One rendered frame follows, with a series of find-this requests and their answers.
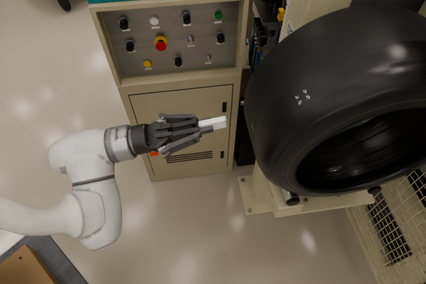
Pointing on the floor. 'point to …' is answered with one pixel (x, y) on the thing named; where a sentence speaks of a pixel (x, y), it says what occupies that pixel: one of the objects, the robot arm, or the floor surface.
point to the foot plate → (251, 208)
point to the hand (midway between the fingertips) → (212, 124)
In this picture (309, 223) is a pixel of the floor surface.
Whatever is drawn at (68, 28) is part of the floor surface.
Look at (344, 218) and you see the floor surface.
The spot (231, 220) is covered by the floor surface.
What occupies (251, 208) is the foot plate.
